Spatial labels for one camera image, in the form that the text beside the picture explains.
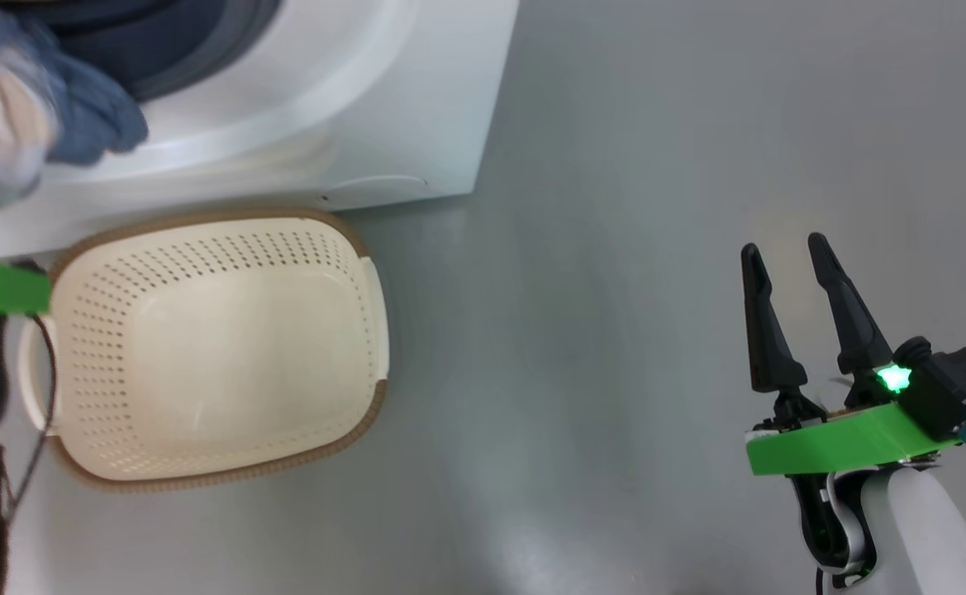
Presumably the blue bear print garment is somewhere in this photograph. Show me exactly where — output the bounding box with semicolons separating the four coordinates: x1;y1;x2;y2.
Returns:
0;0;149;207

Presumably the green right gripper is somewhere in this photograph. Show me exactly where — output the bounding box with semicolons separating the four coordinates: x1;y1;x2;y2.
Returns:
740;233;963;592

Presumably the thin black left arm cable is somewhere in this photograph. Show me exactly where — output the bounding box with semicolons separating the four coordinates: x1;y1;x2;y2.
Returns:
3;314;58;530

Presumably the white front-load washing machine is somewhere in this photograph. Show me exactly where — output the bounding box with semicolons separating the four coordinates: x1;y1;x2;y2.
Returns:
0;0;521;261

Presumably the cream perforated laundry basket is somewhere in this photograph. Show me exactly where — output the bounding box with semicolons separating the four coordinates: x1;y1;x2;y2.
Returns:
18;208;390;494

